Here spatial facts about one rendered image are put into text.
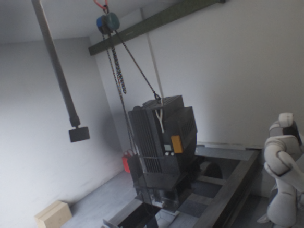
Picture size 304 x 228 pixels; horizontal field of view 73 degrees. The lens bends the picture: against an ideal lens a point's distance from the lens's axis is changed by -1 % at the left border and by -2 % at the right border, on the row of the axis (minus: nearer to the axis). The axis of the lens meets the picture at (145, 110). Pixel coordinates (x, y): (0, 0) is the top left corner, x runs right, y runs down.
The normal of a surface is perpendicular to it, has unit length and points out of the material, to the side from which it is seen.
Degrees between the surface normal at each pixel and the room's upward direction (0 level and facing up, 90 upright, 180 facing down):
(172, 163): 90
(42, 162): 90
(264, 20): 90
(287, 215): 91
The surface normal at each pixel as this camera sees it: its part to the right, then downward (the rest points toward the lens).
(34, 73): 0.71, -0.05
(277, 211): -0.62, 0.29
